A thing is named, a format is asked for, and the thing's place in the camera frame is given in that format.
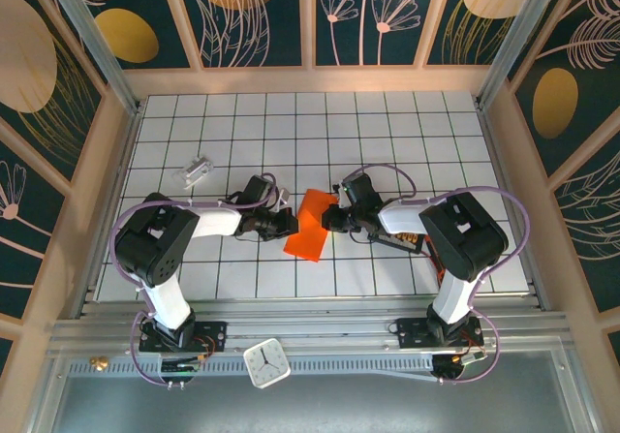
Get orange paper sheet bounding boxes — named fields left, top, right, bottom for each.
left=283, top=188, right=341, bottom=263

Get white square alarm clock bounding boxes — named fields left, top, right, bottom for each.
left=241, top=337, right=293, bottom=390

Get black charger board orange connectors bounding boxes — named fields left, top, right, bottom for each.
left=366, top=229, right=437, bottom=256

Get grey metal panel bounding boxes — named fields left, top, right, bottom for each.
left=26, top=350, right=600, bottom=433

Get clear plastic bracket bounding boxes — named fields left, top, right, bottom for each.
left=172, top=154, right=216, bottom=191

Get aluminium rail frame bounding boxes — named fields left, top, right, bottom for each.
left=47, top=296, right=573, bottom=356

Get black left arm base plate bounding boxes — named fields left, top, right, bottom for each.
left=139, top=321, right=229, bottom=354

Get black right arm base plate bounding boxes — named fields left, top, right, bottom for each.
left=396, top=316, right=484, bottom=351

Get grey slotted cable duct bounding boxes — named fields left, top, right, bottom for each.
left=67, top=358, right=437, bottom=377

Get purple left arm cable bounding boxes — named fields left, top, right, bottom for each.
left=109, top=173, right=292, bottom=387

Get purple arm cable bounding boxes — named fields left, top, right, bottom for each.
left=338, top=164, right=529, bottom=386
left=109, top=173, right=292, bottom=387

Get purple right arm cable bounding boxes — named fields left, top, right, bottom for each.
left=338, top=164, right=529, bottom=386

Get aluminium corner post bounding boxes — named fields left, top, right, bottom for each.
left=41, top=0, right=141, bottom=115
left=477, top=0, right=566, bottom=109

